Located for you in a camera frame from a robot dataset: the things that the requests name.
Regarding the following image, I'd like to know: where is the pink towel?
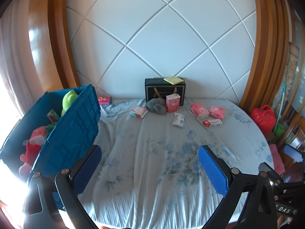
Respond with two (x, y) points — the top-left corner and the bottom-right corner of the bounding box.
(269, 144), (286, 175)

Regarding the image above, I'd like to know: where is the white wet wipes pack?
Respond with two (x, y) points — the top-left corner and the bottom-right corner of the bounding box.
(172, 113), (185, 127)

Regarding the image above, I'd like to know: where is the red plush toy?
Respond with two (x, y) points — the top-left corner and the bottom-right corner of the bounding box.
(19, 141), (43, 176)

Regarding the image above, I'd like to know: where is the pink can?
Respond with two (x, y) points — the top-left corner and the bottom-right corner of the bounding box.
(98, 96), (112, 106)

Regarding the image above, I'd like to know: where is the wooden headboard frame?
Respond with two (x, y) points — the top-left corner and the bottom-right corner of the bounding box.
(28, 0), (295, 111)

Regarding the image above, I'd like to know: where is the red plastic jug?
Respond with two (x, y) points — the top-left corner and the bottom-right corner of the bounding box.
(250, 104), (275, 136)

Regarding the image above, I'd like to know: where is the pink floral tissue pack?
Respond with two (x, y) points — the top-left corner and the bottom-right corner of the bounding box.
(166, 94), (180, 113)

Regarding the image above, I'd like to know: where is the grey plush toy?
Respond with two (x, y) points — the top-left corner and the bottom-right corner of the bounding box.
(146, 98), (168, 115)

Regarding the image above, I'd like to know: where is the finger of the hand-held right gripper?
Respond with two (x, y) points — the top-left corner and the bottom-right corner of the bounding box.
(283, 144), (305, 164)
(274, 182), (303, 204)

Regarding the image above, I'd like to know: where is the black gift box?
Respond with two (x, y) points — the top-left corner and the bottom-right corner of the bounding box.
(145, 77), (186, 106)

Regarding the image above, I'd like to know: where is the patterned wall hanging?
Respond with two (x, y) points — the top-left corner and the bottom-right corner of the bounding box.
(285, 42), (299, 93)

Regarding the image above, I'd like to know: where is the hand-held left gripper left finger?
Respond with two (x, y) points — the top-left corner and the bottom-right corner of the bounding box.
(23, 144), (103, 229)

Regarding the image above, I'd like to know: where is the wooden chair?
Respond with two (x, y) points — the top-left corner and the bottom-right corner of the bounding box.
(281, 114), (305, 153)

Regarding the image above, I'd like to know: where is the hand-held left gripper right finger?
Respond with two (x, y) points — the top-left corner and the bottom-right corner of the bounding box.
(198, 144), (278, 229)

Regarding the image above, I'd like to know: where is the small red white box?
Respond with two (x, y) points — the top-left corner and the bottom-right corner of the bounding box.
(47, 109), (60, 123)

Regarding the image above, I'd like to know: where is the yellow sticky note pad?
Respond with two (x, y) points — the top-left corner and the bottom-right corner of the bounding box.
(163, 76), (184, 85)

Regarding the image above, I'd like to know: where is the white padded headboard panel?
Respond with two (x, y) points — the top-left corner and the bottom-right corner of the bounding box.
(66, 0), (256, 101)

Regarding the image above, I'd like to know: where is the green plastic item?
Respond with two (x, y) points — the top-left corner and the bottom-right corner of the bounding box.
(274, 123), (285, 137)

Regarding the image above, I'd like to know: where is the red white medicine box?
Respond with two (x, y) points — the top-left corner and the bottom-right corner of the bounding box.
(202, 119), (223, 128)

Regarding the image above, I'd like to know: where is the blue floral bedsheet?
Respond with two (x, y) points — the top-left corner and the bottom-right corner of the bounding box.
(51, 98), (274, 228)

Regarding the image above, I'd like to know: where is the sheer curtain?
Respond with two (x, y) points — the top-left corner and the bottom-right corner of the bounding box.
(0, 0), (31, 120)

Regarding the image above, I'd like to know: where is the teal broom stick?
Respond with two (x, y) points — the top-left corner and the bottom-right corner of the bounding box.
(273, 83), (286, 134)

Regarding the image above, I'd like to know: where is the green plush toy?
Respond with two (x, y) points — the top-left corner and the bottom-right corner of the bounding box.
(61, 90), (79, 117)

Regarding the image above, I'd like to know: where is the pink white green pack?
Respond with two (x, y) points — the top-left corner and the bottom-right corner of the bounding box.
(130, 106), (148, 119)

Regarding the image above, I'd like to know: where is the blue plastic container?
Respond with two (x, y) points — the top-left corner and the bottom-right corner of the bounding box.
(0, 84), (102, 211)

